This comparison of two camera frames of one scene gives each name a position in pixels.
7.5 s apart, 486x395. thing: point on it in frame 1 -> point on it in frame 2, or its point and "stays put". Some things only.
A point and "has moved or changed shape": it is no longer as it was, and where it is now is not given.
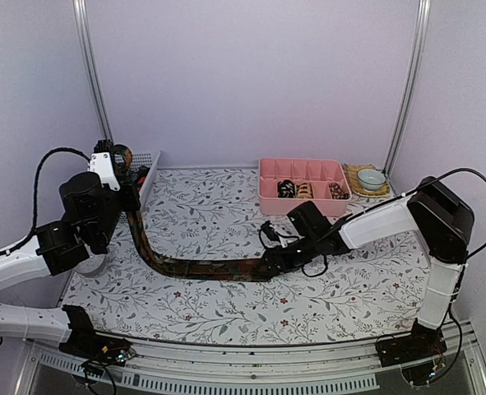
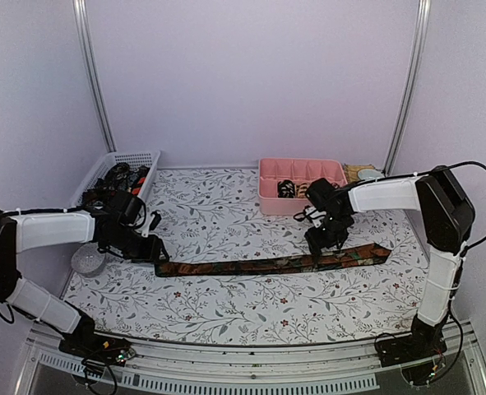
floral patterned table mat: (212, 216) stays put
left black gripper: (133, 202) -> (152, 252)
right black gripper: (274, 255) -> (317, 243)
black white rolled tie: (286, 189) stays put
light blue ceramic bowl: (371, 179) stays put
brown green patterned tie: (244, 269) has moved or changed shape
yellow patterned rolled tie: (304, 190) stays put
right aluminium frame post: (416, 62) stays put
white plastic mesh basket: (149, 160) stays put
